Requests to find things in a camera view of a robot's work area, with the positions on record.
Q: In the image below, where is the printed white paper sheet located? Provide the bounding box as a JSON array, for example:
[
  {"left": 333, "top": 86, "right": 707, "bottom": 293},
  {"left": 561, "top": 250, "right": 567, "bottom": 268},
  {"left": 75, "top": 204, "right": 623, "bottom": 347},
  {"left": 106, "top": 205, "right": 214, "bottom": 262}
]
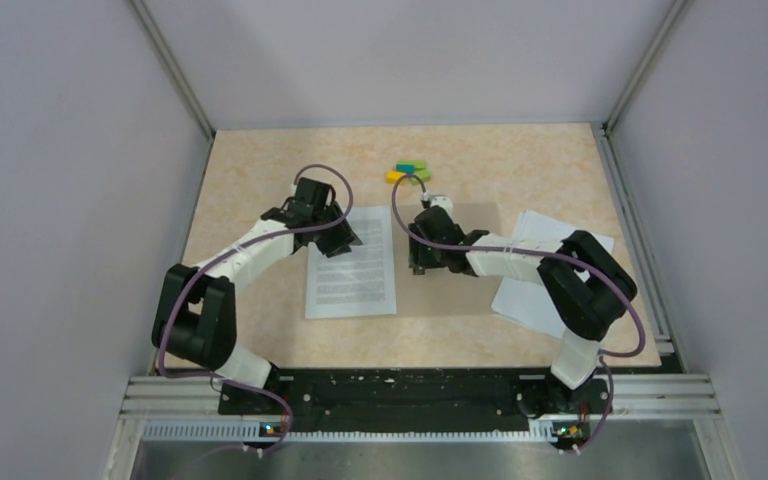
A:
[{"left": 304, "top": 206, "right": 397, "bottom": 320}]

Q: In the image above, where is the white paper sheet stack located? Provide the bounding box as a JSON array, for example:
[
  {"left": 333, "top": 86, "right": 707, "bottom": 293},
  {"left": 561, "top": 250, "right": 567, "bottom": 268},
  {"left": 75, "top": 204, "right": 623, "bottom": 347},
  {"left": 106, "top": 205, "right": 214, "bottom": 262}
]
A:
[{"left": 491, "top": 210, "right": 583, "bottom": 339}]

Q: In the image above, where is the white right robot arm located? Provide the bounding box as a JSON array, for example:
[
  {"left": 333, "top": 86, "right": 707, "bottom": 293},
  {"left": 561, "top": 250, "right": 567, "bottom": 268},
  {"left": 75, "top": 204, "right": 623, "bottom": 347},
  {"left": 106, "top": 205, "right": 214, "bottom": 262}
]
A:
[{"left": 405, "top": 203, "right": 640, "bottom": 418}]

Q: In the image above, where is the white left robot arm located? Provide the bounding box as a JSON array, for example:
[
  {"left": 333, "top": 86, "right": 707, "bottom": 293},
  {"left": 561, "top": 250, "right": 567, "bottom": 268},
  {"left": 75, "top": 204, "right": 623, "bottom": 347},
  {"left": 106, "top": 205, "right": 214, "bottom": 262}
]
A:
[{"left": 151, "top": 176, "right": 361, "bottom": 418}]

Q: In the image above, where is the light green block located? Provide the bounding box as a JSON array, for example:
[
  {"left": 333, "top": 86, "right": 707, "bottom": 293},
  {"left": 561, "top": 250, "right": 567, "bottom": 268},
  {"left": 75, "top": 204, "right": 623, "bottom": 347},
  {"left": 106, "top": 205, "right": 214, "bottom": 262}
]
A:
[{"left": 414, "top": 169, "right": 431, "bottom": 182}]

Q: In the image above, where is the teal block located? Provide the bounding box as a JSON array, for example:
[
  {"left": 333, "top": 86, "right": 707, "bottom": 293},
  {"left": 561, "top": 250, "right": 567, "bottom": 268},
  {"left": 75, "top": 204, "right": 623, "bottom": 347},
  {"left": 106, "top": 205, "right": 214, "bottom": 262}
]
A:
[{"left": 394, "top": 163, "right": 416, "bottom": 174}]

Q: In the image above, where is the yellow block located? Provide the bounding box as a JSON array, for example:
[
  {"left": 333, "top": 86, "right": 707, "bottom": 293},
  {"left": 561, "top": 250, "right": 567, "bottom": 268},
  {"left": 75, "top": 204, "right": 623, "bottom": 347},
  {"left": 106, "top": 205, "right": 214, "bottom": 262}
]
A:
[{"left": 385, "top": 170, "right": 406, "bottom": 184}]

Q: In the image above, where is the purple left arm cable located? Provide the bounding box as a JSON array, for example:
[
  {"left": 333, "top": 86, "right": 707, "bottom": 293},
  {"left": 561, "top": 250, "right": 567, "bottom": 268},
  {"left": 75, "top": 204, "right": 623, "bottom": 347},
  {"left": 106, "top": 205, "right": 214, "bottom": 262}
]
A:
[{"left": 156, "top": 164, "right": 355, "bottom": 478}]

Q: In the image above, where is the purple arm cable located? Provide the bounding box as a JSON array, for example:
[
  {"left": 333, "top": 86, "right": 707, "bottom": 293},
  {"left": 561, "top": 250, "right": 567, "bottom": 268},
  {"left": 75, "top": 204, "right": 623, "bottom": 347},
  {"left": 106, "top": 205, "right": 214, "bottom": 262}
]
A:
[
  {"left": 156, "top": 164, "right": 355, "bottom": 478},
  {"left": 391, "top": 174, "right": 648, "bottom": 454}
]

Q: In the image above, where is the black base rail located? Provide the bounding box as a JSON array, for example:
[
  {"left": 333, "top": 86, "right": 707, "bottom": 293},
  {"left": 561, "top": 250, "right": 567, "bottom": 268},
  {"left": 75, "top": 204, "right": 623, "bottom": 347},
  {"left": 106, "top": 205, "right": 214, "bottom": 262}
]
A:
[{"left": 218, "top": 367, "right": 609, "bottom": 433}]

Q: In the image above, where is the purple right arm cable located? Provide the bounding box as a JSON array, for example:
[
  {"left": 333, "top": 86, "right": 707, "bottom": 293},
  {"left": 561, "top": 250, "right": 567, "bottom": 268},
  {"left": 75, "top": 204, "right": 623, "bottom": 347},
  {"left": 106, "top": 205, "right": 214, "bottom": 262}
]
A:
[{"left": 391, "top": 174, "right": 648, "bottom": 454}]

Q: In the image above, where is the grey slotted cable duct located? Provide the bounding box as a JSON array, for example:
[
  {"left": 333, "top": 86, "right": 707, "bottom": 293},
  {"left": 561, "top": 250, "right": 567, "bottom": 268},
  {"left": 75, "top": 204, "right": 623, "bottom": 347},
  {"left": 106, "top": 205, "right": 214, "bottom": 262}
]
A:
[{"left": 142, "top": 419, "right": 557, "bottom": 444}]

